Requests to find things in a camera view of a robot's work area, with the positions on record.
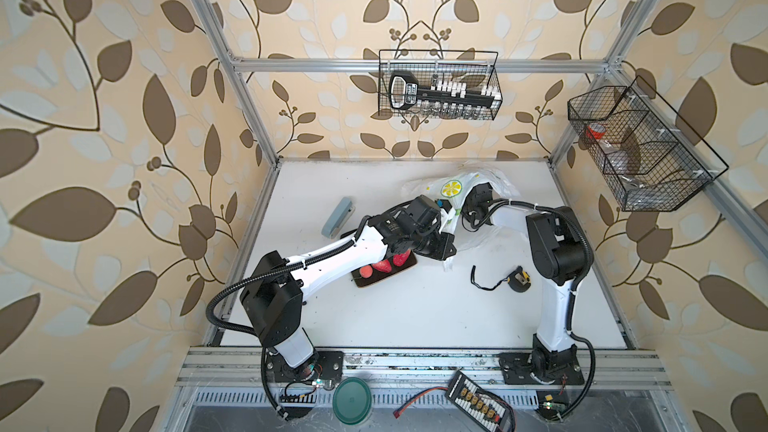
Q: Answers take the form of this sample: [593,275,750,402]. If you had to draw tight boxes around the white plastic bag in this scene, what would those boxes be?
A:
[401,163,521,246]

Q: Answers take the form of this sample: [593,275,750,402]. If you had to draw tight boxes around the small red fake strawberry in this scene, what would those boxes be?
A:
[370,260,393,274]

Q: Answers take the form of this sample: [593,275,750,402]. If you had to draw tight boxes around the pink fake peach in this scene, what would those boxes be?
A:
[359,265,373,279]

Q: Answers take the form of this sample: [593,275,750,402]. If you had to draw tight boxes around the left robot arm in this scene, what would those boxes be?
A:
[205,195,459,372]

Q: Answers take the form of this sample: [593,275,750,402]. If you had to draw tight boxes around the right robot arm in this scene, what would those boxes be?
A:
[461,183,595,387]

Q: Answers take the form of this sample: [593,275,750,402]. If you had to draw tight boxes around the black square tray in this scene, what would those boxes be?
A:
[351,252,417,288]

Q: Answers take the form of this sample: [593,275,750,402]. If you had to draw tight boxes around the light blue stapler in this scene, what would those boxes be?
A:
[321,197,355,239]

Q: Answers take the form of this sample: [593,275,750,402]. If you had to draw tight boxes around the black tool set in basket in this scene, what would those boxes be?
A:
[385,71,502,110]

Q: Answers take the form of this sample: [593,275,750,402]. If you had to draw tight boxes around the red cap plastic bottle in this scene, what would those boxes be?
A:
[586,123,637,188]

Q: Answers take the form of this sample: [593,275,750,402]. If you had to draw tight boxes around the green round lid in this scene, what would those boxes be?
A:
[332,377,373,426]

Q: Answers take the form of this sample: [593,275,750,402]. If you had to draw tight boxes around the black connector board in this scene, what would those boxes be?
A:
[446,371,516,432]

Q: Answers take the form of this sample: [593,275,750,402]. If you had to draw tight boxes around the small circuit board right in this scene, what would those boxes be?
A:
[536,391,569,422]

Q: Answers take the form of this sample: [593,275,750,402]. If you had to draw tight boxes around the small black strap tool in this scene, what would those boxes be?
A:
[470,266,532,293]

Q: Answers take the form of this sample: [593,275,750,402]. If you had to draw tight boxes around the black wire basket centre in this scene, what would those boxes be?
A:
[377,48,503,121]

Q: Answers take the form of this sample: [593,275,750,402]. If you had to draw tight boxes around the black wire basket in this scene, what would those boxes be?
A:
[567,76,729,212]
[377,48,503,121]

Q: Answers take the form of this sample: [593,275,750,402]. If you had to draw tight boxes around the black wire basket right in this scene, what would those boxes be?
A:
[567,76,729,212]

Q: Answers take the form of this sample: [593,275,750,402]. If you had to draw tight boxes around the red black cable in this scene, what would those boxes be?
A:
[393,387,451,419]

